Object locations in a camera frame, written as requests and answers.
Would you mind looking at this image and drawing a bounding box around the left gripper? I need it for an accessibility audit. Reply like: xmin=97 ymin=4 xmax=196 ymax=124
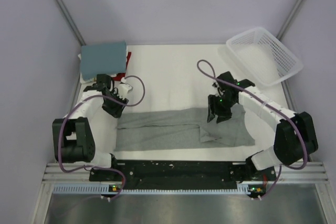
xmin=102 ymin=90 xmax=129 ymax=119

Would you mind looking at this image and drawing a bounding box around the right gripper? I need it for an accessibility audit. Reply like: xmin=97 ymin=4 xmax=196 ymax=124
xmin=207 ymin=94 xmax=236 ymax=124

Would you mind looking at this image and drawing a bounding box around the grey t-shirt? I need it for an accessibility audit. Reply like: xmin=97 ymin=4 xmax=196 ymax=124
xmin=116 ymin=105 xmax=255 ymax=151

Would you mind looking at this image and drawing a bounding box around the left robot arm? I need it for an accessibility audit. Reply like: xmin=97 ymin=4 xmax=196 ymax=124
xmin=52 ymin=74 xmax=133 ymax=180

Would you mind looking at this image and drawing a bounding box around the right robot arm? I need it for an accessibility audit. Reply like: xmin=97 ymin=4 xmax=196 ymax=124
xmin=207 ymin=71 xmax=318 ymax=180

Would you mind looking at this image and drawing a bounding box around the folded red t-shirt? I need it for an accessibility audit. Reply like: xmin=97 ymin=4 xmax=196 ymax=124
xmin=111 ymin=51 xmax=132 ymax=83

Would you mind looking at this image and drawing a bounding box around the folded blue t-shirt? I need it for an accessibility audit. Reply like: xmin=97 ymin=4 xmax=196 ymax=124
xmin=80 ymin=41 xmax=128 ymax=81

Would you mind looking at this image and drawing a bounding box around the white plastic basket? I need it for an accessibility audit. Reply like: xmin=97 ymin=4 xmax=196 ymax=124
xmin=226 ymin=27 xmax=303 ymax=87

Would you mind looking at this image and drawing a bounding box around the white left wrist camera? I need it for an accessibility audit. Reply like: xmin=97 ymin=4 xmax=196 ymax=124
xmin=117 ymin=77 xmax=133 ymax=99

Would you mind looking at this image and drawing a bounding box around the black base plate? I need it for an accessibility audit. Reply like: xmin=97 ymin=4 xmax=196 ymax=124
xmin=89 ymin=158 xmax=277 ymax=190

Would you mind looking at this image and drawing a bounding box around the slotted cable duct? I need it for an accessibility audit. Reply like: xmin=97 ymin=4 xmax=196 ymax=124
xmin=53 ymin=183 xmax=265 ymax=195

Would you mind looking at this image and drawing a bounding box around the left corner aluminium post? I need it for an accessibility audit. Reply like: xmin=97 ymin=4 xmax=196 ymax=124
xmin=54 ymin=0 xmax=86 ymax=46

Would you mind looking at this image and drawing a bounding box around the corner aluminium post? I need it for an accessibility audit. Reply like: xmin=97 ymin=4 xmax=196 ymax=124
xmin=276 ymin=0 xmax=306 ymax=41
xmin=54 ymin=0 xmax=86 ymax=46

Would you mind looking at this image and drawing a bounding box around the right corner aluminium post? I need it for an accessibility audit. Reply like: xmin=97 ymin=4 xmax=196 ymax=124
xmin=276 ymin=0 xmax=306 ymax=41

